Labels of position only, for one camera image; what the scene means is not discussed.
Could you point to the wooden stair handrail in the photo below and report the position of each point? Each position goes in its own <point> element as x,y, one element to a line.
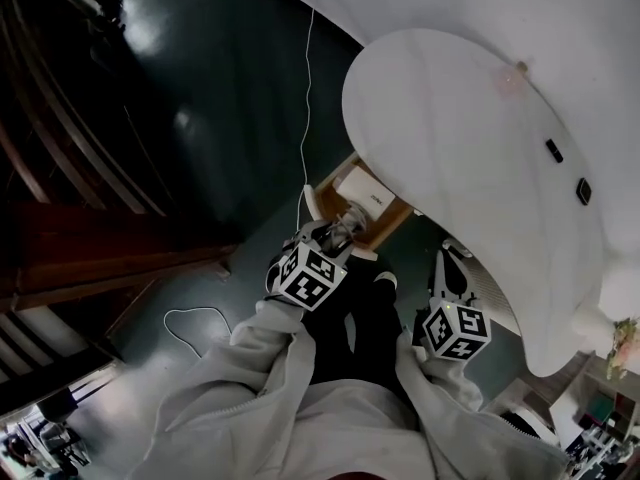
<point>60,118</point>

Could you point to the small black tube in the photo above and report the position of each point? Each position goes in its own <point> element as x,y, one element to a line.
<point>554,150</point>

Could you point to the pink artificial flower bouquet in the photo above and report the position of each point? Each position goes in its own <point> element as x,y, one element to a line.
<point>625,348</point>

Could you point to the wooden stool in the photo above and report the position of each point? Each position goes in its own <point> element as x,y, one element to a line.
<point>390,223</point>

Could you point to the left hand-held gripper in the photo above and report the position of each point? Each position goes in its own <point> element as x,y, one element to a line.
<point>307,278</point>

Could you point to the wooden newel post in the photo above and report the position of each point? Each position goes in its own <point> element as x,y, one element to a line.
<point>100,258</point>

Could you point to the teal box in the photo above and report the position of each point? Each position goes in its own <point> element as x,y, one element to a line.
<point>598,408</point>

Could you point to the person's legs in black trousers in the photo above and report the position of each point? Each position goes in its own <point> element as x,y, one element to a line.
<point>360,318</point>

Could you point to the black square compact case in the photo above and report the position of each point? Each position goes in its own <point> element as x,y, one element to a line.
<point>583,191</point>

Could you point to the person's left forearm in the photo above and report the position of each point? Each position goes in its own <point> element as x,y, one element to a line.
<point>270,343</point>

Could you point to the grey shelf desk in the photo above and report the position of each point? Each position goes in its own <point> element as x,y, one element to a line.
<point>575,398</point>

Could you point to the small pink glass cup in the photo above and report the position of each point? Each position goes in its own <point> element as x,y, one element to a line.
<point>510,79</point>

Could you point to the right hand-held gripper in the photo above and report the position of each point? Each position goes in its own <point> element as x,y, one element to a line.
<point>455,330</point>

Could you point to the person's right forearm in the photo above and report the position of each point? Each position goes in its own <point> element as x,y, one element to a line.
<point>445,383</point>

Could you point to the white hair dryer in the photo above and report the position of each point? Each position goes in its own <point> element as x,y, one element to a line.
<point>362,190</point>

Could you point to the dark stair steps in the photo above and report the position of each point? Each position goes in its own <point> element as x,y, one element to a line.
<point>45,358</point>

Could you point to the white vase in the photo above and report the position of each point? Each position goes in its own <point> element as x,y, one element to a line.
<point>595,328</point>

